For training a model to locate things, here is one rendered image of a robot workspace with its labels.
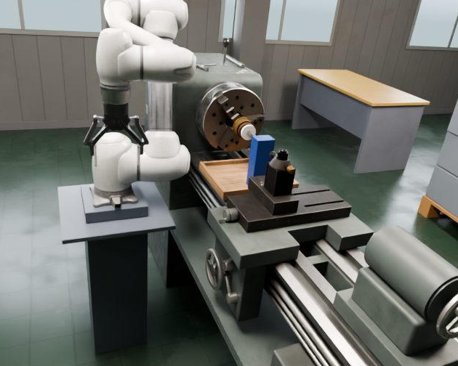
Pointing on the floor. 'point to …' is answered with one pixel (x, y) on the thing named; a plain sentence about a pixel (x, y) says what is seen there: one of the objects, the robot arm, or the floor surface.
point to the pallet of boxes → (454, 171)
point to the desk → (360, 115)
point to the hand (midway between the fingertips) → (117, 161)
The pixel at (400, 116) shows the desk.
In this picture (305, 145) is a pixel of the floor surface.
